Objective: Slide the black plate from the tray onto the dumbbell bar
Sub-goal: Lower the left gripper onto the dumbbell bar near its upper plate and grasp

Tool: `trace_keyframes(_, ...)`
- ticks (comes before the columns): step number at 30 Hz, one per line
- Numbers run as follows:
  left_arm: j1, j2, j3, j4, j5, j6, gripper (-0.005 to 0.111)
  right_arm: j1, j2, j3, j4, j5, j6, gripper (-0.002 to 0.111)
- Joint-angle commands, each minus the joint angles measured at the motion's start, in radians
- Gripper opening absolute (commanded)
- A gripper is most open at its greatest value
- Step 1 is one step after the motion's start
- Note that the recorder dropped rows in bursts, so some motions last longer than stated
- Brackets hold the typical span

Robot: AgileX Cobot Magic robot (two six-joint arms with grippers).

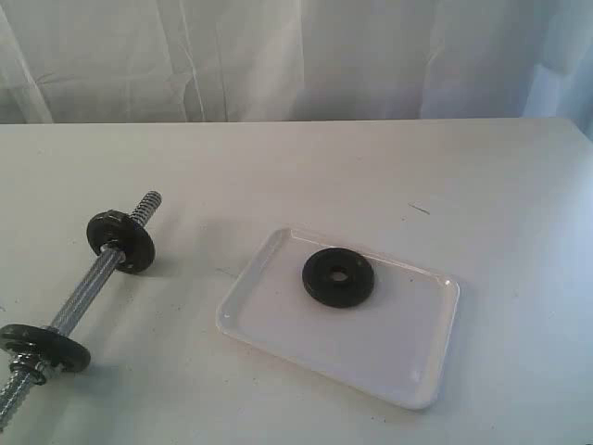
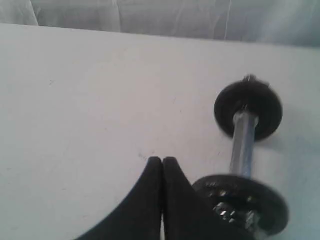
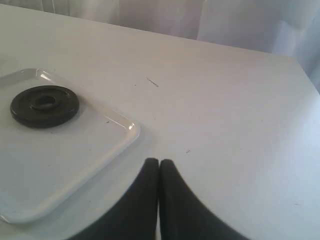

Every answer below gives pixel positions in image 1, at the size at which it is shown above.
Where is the white backdrop curtain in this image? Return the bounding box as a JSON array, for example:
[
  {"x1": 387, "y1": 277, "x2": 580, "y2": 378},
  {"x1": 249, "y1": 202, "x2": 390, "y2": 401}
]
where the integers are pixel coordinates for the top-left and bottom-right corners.
[{"x1": 1, "y1": 1, "x2": 592, "y2": 127}]

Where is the chrome spinlock collar nut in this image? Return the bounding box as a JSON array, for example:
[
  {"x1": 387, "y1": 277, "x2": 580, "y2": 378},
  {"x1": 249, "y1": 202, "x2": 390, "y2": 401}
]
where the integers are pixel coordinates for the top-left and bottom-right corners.
[{"x1": 9, "y1": 353, "x2": 48, "y2": 386}]

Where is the chrome threaded dumbbell bar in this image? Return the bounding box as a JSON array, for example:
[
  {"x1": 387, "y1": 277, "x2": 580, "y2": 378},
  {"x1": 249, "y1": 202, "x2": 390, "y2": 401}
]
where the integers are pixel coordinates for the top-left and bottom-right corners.
[{"x1": 1, "y1": 191, "x2": 162, "y2": 428}]

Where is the black weight plate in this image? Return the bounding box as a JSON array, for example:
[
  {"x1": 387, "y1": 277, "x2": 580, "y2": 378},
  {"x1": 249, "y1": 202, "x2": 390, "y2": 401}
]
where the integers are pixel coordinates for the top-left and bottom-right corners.
[
  {"x1": 86, "y1": 210, "x2": 156, "y2": 273},
  {"x1": 301, "y1": 248, "x2": 375, "y2": 309},
  {"x1": 1, "y1": 324, "x2": 91, "y2": 373}
]

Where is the white rectangular plastic tray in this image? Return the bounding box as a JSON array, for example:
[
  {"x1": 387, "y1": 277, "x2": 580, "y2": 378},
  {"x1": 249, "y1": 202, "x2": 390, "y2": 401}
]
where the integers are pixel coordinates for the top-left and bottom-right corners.
[{"x1": 216, "y1": 227, "x2": 460, "y2": 410}]

